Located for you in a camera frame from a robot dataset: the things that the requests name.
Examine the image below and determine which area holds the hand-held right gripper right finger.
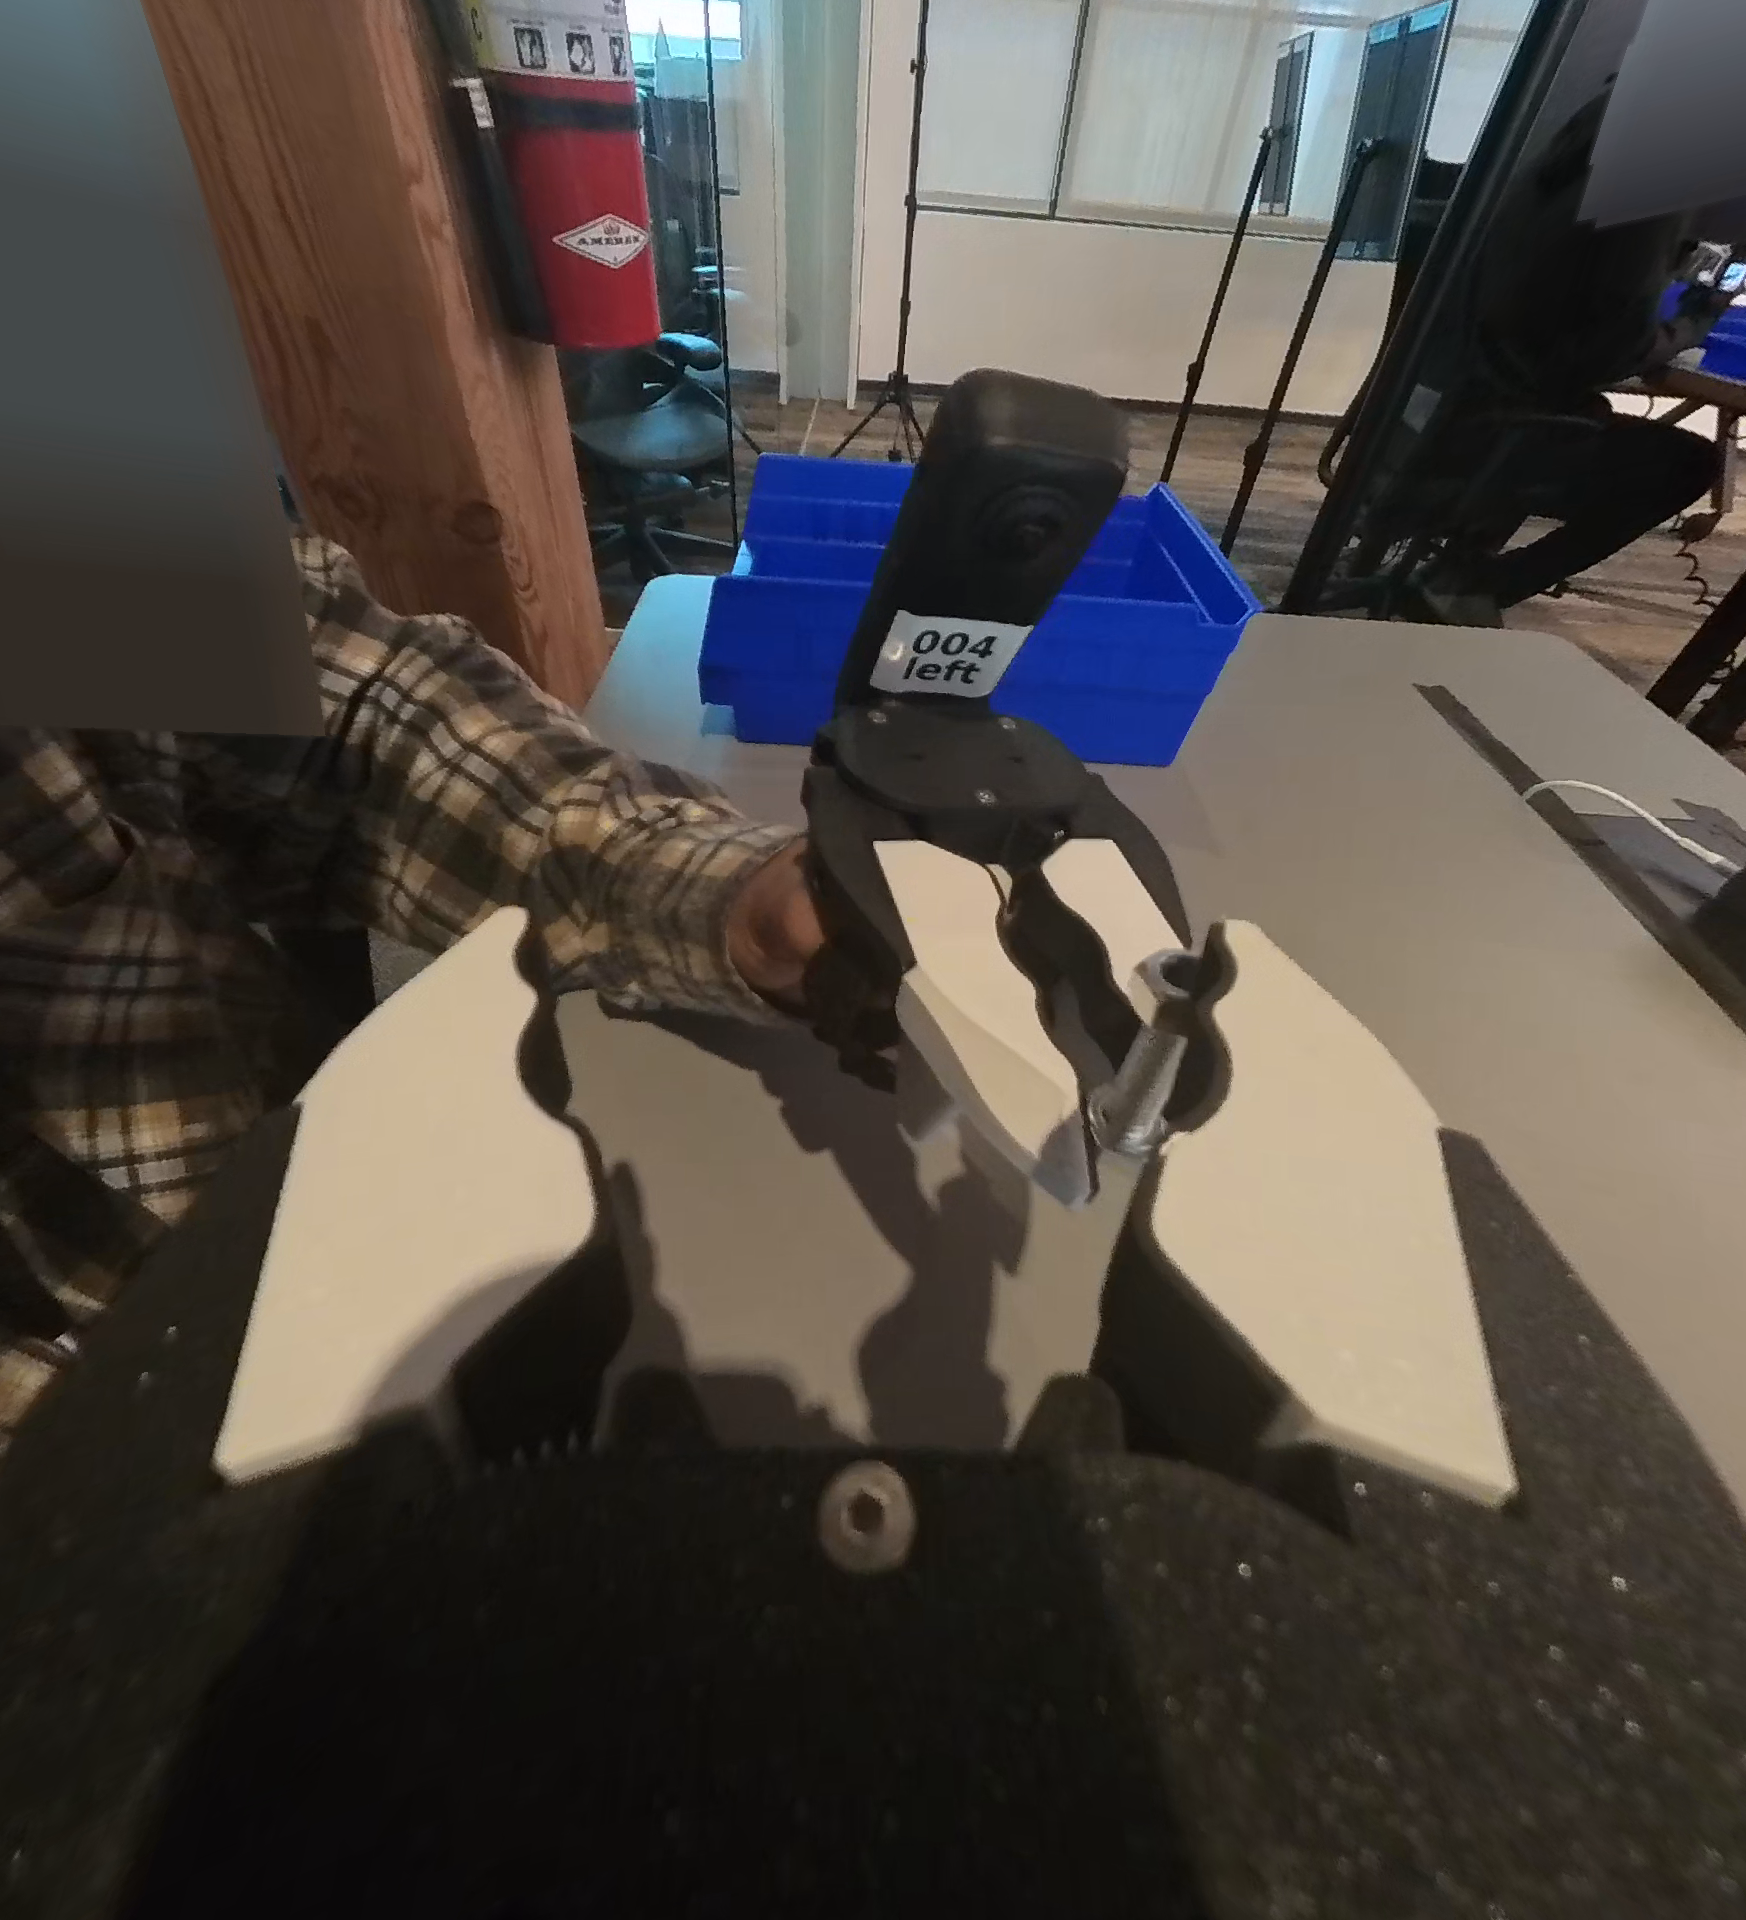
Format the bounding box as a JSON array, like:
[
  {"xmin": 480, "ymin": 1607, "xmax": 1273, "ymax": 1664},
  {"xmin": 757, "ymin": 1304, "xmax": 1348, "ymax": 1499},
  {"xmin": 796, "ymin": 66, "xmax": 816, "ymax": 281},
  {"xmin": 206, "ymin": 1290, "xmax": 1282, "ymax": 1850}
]
[{"xmin": 1135, "ymin": 919, "xmax": 1525, "ymax": 1505}]

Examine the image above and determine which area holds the black light stand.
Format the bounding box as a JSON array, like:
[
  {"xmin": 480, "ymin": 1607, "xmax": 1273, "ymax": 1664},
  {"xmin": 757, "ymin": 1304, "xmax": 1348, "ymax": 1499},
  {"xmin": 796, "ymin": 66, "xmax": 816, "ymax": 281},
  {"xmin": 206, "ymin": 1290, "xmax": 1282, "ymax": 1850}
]
[{"xmin": 828, "ymin": 0, "xmax": 937, "ymax": 465}]

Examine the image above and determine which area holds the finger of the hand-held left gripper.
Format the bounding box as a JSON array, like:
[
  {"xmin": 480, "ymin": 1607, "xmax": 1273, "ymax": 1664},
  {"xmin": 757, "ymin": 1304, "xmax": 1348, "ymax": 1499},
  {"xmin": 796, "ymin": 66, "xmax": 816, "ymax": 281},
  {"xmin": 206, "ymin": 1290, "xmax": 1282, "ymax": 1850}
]
[
  {"xmin": 1001, "ymin": 838, "xmax": 1165, "ymax": 1127},
  {"xmin": 869, "ymin": 838, "xmax": 1108, "ymax": 1213}
]

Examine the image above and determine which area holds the blue plastic bin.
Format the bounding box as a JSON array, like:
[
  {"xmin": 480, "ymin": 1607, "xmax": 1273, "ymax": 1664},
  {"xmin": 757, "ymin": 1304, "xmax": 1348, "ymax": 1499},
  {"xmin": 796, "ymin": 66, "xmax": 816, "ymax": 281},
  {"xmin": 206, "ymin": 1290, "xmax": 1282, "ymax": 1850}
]
[{"xmin": 699, "ymin": 450, "xmax": 1262, "ymax": 770}]

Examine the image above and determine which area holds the black rolling display stand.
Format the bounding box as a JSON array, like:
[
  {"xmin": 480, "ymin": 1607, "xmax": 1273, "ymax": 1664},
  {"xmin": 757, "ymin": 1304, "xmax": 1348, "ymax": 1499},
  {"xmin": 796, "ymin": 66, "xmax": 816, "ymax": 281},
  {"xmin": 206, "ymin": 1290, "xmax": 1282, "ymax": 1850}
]
[{"xmin": 1271, "ymin": 0, "xmax": 1746, "ymax": 617}]

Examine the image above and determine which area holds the red fire extinguisher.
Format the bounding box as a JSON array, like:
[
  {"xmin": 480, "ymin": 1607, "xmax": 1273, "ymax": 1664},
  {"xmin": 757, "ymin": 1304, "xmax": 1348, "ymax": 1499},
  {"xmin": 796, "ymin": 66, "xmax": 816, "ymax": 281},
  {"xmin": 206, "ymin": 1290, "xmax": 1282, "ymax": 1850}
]
[{"xmin": 429, "ymin": 0, "xmax": 663, "ymax": 350}]

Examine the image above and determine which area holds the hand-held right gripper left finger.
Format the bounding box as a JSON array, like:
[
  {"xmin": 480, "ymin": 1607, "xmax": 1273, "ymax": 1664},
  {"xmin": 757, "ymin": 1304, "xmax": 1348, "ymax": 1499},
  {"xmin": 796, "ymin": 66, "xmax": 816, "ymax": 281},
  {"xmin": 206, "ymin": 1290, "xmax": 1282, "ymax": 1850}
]
[{"xmin": 210, "ymin": 903, "xmax": 620, "ymax": 1490}]

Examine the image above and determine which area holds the silver hex bolt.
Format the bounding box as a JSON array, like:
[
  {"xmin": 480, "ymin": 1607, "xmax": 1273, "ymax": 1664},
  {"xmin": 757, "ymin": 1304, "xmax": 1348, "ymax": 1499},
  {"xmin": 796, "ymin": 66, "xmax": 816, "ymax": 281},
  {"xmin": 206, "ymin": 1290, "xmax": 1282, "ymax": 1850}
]
[{"xmin": 1097, "ymin": 945, "xmax": 1219, "ymax": 1143}]

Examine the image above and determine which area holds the wooden office desk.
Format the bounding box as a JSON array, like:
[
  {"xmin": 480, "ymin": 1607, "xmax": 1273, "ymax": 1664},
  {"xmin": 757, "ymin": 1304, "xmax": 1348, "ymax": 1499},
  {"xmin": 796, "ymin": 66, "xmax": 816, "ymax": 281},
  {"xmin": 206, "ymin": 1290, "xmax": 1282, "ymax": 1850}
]
[{"xmin": 1607, "ymin": 362, "xmax": 1746, "ymax": 750}]

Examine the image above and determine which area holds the grey office chair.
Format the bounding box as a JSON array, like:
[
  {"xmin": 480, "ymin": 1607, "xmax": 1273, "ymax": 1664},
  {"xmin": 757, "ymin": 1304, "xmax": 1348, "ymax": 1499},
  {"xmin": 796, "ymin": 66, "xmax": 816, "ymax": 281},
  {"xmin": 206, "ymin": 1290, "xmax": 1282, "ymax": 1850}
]
[{"xmin": 574, "ymin": 331, "xmax": 737, "ymax": 581}]

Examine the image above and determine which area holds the white cable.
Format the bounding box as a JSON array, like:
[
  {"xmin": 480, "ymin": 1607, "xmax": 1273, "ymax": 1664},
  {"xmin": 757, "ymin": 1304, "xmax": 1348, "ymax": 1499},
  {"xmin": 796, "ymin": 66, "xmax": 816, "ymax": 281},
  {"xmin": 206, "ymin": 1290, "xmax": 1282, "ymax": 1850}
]
[{"xmin": 1525, "ymin": 774, "xmax": 1746, "ymax": 874}]

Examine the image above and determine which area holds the person's left forearm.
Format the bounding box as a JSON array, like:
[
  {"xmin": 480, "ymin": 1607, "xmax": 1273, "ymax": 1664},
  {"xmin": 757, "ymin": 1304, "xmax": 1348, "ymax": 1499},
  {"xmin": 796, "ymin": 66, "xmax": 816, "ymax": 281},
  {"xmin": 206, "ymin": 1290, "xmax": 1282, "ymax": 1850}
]
[{"xmin": 295, "ymin": 532, "xmax": 813, "ymax": 1036}]

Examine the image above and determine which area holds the wooden post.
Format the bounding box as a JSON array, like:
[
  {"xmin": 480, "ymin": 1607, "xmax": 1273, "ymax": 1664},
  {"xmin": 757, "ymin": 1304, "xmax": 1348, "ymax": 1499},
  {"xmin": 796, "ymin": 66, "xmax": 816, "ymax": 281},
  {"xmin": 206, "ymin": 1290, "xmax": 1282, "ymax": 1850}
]
[{"xmin": 138, "ymin": 0, "xmax": 613, "ymax": 708}]

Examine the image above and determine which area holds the person's left hand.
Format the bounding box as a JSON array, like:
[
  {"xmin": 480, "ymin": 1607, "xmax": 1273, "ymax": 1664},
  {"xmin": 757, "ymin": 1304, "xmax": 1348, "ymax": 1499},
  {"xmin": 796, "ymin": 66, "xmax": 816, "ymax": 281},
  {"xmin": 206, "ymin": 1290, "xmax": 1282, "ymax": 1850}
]
[{"xmin": 725, "ymin": 842, "xmax": 854, "ymax": 1023}]

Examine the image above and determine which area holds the black panel stand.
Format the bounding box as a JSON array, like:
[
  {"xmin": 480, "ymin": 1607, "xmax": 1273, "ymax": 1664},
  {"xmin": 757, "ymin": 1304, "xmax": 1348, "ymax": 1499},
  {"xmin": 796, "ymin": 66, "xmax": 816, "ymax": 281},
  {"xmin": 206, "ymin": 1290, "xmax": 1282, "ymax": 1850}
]
[
  {"xmin": 1161, "ymin": 29, "xmax": 1320, "ymax": 486},
  {"xmin": 1219, "ymin": 0, "xmax": 1461, "ymax": 559}
]

